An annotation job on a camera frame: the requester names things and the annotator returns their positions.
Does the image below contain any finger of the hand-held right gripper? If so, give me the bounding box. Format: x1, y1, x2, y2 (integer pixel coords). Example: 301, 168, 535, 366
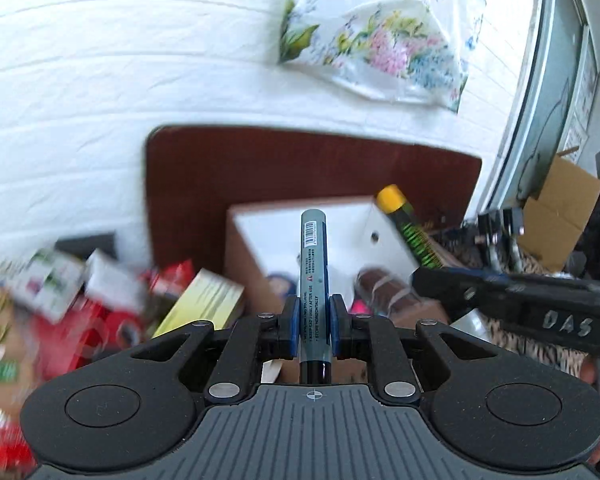
411, 265, 513, 317

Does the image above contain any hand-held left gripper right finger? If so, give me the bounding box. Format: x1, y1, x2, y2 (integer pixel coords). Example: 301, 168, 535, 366
329, 294, 487, 407

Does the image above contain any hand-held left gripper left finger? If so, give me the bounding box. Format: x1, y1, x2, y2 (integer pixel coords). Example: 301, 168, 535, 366
129, 295, 301, 407

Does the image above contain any grey-blue marker pen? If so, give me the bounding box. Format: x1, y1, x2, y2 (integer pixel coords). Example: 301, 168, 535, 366
299, 208, 334, 387

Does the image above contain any brown striped case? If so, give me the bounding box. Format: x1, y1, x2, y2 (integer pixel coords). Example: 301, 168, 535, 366
354, 266, 422, 317

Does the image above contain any cardboard box with white interior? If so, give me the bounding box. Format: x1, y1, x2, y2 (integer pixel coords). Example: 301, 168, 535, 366
225, 197, 422, 361

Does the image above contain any brown patterned blanket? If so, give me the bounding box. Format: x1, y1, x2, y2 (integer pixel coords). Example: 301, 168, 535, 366
427, 227, 588, 376

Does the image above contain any black stand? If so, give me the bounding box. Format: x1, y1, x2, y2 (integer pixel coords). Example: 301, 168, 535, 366
477, 206, 527, 272

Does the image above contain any yellow-green box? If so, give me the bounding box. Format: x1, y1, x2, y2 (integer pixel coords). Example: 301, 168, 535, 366
151, 268, 246, 339

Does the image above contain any open cardboard carton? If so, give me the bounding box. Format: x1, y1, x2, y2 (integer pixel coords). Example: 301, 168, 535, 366
521, 152, 600, 275

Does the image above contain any small red box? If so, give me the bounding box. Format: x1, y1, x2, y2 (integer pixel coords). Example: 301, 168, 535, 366
144, 259, 197, 297

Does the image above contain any brown wooden board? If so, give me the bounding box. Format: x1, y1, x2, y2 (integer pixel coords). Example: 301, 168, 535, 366
144, 124, 484, 273

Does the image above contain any red packet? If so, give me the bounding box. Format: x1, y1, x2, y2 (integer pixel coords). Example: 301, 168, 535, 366
30, 295, 146, 386

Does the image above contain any black box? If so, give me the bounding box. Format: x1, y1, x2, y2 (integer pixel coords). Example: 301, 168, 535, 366
54, 232, 120, 257

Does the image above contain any glass door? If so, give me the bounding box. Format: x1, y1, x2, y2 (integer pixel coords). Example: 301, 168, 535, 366
497, 0, 600, 211

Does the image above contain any white and green carton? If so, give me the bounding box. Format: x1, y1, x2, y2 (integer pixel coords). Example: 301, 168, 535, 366
7, 248, 87, 324

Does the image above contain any floral plastic bag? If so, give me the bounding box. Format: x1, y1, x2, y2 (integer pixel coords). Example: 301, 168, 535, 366
278, 0, 487, 114

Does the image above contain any brown card with green print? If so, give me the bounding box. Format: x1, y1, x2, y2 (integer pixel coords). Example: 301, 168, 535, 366
0, 287, 43, 411

